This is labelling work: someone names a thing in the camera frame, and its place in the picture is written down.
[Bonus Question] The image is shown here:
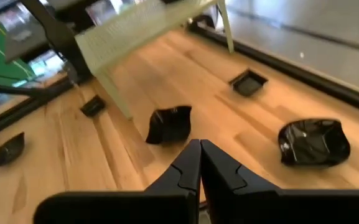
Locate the black rounded glossy plate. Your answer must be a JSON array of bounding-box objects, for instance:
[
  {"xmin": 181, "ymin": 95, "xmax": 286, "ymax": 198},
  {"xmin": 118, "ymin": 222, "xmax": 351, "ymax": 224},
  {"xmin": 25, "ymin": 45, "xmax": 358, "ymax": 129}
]
[{"xmin": 277, "ymin": 117, "xmax": 352, "ymax": 167}]

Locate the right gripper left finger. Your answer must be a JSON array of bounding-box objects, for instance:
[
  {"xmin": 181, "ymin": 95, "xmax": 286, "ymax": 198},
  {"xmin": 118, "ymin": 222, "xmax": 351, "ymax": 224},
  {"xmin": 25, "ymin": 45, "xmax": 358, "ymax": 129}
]
[{"xmin": 32, "ymin": 138, "xmax": 202, "ymax": 224}]

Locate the small black square plate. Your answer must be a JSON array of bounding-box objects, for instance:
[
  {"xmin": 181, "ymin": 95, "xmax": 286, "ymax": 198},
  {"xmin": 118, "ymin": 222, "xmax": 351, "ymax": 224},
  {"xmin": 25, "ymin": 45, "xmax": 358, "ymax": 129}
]
[
  {"xmin": 79, "ymin": 94, "xmax": 107, "ymax": 118},
  {"xmin": 228, "ymin": 68, "xmax": 269, "ymax": 98}
]

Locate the pale green perforated shelf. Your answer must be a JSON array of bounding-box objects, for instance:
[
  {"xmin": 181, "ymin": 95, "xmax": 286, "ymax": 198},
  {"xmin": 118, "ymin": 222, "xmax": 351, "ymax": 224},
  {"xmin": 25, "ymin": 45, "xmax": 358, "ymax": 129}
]
[{"xmin": 74, "ymin": 0, "xmax": 235, "ymax": 121}]

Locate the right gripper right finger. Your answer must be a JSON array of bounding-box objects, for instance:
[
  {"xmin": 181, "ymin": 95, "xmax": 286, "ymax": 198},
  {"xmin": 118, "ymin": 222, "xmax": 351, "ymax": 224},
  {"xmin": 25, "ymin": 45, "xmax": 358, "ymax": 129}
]
[{"xmin": 200, "ymin": 139, "xmax": 359, "ymax": 224}]

